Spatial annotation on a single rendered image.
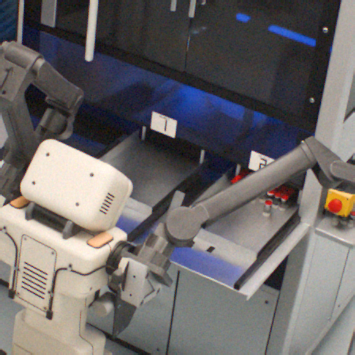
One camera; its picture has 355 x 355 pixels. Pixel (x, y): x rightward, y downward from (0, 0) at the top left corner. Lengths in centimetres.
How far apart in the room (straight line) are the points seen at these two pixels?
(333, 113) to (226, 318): 89
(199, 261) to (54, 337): 55
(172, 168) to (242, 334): 61
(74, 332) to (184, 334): 110
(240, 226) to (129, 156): 46
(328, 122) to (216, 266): 51
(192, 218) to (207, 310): 116
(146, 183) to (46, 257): 87
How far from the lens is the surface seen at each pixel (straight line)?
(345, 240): 312
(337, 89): 291
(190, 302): 353
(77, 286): 237
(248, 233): 306
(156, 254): 236
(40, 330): 260
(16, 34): 331
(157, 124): 324
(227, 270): 291
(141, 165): 328
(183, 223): 237
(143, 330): 372
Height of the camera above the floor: 267
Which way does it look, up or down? 34 degrees down
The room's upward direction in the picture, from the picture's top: 8 degrees clockwise
